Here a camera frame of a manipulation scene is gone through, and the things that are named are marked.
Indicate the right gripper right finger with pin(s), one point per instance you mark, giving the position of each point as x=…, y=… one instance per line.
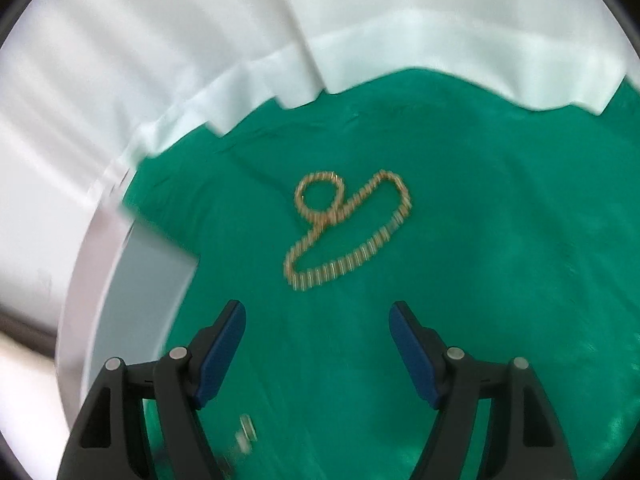
x=524, y=437

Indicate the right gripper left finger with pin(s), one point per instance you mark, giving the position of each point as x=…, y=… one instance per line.
x=109, y=439

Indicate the ornate metal pendant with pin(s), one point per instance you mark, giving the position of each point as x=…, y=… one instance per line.
x=246, y=436

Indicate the white cardboard box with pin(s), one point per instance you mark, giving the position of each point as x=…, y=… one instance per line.
x=126, y=289

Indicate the green cloth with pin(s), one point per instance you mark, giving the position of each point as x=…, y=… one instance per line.
x=523, y=240

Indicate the white curtain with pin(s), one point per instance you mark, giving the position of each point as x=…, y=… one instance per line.
x=90, y=87

